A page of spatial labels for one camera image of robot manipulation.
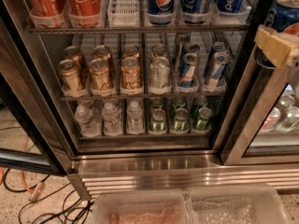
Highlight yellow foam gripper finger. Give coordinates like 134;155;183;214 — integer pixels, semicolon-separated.
254;25;299;68

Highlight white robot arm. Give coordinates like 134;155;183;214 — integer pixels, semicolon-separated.
254;25;299;98

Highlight front right Red Bull can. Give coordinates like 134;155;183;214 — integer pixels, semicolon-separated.
205;52;231;90

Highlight red bull can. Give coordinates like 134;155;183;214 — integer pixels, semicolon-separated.
182;43;200;55
178;53;199;88
208;41;229;59
205;52;231;90

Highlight back right Red Bull can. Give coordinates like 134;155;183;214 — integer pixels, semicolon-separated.
208;41;229;59

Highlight closed right fridge door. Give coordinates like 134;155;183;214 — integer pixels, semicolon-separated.
213;0;299;165

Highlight front left Red Bull can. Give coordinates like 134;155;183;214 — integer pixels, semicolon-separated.
178;53;199;88

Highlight back left Red Bull can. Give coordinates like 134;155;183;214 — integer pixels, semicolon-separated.
182;43;200;55

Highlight front right green can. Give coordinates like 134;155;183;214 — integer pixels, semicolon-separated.
192;107;212;131

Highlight green can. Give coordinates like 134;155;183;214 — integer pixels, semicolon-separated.
192;107;212;131
149;108;166;133
171;108;189;133

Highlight front silver can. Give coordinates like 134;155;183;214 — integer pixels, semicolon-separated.
149;57;170;89

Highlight silver can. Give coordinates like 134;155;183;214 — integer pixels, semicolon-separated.
149;57;170;89
150;44;168;59

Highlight back silver can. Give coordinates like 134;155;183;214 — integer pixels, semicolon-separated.
150;44;168;59

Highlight front middle green can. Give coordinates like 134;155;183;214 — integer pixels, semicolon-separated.
171;108;189;133

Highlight front left green can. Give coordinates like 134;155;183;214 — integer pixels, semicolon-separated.
149;108;166;133

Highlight gold can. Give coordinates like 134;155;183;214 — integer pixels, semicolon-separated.
64;46;88;78
121;57;142;90
93;45;115;76
121;45;140;59
89;58;113;91
58;59;84;91

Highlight right red Coca-Cola can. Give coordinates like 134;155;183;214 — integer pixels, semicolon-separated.
69;0;102;28

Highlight red coca-cola can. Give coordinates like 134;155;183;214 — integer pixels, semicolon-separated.
69;0;102;28
29;0;66;28

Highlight stainless steel fridge base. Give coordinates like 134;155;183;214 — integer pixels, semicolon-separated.
67;152;299;201

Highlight back left gold can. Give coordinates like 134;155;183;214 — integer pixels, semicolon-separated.
64;46;88;78

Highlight front left gold can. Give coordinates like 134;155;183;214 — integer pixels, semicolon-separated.
58;59;84;91

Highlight left red Coca-Cola can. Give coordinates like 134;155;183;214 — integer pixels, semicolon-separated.
29;0;66;28

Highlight open glass fridge door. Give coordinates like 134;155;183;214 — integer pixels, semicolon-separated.
0;0;72;175

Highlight right water bottle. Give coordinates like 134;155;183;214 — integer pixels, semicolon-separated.
127;101;144;134

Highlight water bottle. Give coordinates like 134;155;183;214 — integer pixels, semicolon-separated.
75;105;101;138
127;101;144;134
101;102;121;136

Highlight right clear plastic bin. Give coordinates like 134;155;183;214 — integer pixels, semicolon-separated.
187;185;292;224

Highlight clear plastic bin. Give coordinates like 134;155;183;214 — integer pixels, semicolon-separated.
93;190;190;224
187;185;292;224

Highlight middle water bottle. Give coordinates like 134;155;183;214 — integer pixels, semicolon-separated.
101;102;121;136

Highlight left water bottle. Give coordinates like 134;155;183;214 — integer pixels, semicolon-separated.
75;105;101;138

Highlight left clear plastic bin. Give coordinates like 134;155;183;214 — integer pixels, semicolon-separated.
93;190;190;224

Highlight top wire fridge shelf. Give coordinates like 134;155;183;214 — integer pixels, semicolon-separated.
28;24;249;35

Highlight wire fridge shelf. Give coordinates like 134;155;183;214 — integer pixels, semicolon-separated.
28;24;249;35
60;91;225;101

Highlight middle wire fridge shelf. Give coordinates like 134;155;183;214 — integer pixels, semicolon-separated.
60;91;225;101

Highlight black floor cables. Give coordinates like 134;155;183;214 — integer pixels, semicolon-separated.
2;167;95;224

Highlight orange extension cord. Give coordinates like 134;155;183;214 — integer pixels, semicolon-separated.
0;119;36;194

